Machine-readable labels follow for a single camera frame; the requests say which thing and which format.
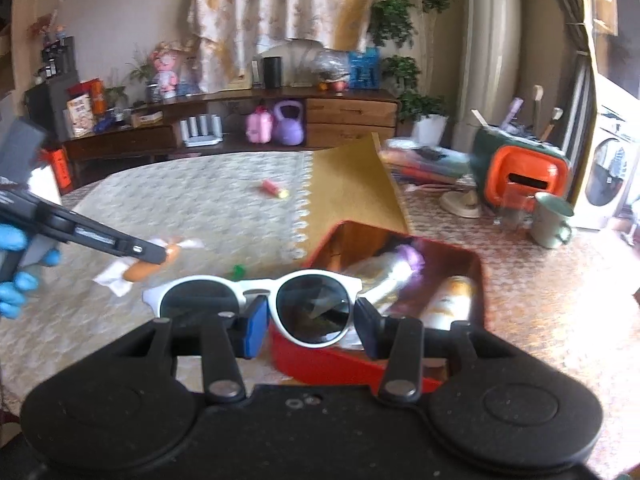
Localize circle-patterned table cover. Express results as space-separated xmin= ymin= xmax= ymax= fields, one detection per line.
xmin=390 ymin=175 xmax=640 ymax=480

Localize yellow table runner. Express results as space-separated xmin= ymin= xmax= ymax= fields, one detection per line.
xmin=300 ymin=132 xmax=416 ymax=262

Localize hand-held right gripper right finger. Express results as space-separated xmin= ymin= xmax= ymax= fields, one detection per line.
xmin=354 ymin=299 xmax=476 ymax=404

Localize pink doll figure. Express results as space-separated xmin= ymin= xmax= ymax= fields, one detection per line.
xmin=150 ymin=42 xmax=188 ymax=101

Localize dark wooden low shelf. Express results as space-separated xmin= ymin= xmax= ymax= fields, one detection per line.
xmin=62 ymin=87 xmax=308 ymax=162

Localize clear plastic bag with fruit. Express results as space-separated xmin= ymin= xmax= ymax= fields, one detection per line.
xmin=315 ymin=50 xmax=351 ymax=92

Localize tall green potted tree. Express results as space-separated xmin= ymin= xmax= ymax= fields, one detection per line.
xmin=370 ymin=0 xmax=458 ymax=96

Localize white column air conditioner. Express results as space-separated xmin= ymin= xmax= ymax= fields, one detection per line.
xmin=452 ymin=0 xmax=526 ymax=151

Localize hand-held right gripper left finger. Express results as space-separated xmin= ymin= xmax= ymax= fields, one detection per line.
xmin=149 ymin=295 xmax=271 ymax=404

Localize black side cabinet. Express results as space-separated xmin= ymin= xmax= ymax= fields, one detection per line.
xmin=24 ymin=80 xmax=81 ymax=142

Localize white washing machine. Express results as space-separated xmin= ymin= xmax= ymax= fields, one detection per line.
xmin=572 ymin=77 xmax=640 ymax=231

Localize purple tube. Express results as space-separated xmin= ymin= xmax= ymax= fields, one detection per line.
xmin=502 ymin=97 xmax=525 ymax=128

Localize printed snack box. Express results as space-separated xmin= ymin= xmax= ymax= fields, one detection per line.
xmin=66 ymin=95 xmax=96 ymax=137

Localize cream lace tablecloth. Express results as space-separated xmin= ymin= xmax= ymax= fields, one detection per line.
xmin=0 ymin=150 xmax=321 ymax=461

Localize wooden drawer cabinet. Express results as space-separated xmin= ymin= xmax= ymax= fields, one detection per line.
xmin=305 ymin=91 xmax=401 ymax=150

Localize blue packet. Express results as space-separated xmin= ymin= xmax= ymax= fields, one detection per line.
xmin=348 ymin=48 xmax=381 ymax=90

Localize red rectangular tin box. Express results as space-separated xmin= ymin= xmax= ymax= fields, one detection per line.
xmin=270 ymin=220 xmax=486 ymax=396

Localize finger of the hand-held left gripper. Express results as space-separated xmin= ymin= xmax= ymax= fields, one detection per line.
xmin=30 ymin=197 xmax=169 ymax=265

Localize person's left hand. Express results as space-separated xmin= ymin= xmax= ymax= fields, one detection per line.
xmin=0 ymin=224 xmax=62 ymax=320

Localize green plant in white pot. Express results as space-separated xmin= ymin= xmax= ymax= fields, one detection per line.
xmin=400 ymin=92 xmax=451 ymax=145

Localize pale green mug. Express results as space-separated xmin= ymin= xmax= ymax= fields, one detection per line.
xmin=530 ymin=191 xmax=576 ymax=249

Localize black cylinder speaker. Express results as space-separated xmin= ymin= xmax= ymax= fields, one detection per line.
xmin=263 ymin=56 xmax=283 ymax=88

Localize white frame sunglasses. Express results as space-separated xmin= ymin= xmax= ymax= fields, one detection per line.
xmin=142 ymin=269 xmax=362 ymax=348

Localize floral cream curtain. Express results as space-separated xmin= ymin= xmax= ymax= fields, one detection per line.
xmin=187 ymin=0 xmax=396 ymax=92

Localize clear drinking glass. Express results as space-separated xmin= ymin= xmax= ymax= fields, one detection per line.
xmin=497 ymin=190 xmax=526 ymax=229

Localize shiny foil packet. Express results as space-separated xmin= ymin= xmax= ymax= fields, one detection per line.
xmin=345 ymin=250 xmax=416 ymax=311

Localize white router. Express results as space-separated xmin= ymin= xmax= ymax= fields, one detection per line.
xmin=181 ymin=114 xmax=224 ymax=147

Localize stack of flat folders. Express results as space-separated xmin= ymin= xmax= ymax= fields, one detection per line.
xmin=380 ymin=139 xmax=476 ymax=186

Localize white round coaster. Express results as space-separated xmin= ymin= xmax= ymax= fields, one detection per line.
xmin=440 ymin=187 xmax=483 ymax=219

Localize purple kettlebell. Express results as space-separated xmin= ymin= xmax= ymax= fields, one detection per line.
xmin=272 ymin=100 xmax=307 ymax=147

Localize purple toy figure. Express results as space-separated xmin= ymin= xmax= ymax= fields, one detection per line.
xmin=397 ymin=245 xmax=426 ymax=273

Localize orange and green organizer box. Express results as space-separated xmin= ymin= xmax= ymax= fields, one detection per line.
xmin=472 ymin=125 xmax=572 ymax=213

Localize yellow and white bottle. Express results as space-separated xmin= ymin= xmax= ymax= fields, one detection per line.
xmin=417 ymin=275 xmax=476 ymax=331

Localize red floor box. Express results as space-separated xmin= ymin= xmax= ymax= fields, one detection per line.
xmin=41 ymin=148 xmax=72 ymax=196

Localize orange candy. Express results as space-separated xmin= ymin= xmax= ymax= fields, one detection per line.
xmin=92 ymin=237 xmax=206 ymax=297

